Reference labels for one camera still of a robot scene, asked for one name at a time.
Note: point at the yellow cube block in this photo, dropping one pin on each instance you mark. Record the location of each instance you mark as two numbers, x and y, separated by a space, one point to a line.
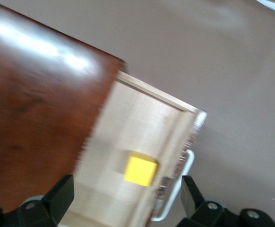
140 170

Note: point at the light wood drawer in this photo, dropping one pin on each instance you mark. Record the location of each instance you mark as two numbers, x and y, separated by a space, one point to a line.
132 123

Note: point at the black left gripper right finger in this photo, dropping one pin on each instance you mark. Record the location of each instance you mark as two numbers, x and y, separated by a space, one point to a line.
191 201

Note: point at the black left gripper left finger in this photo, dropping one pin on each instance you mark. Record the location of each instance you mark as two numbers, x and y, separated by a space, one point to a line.
54 201

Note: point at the dark red-brown wooden cabinet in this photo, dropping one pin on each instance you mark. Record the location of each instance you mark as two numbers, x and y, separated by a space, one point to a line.
40 106

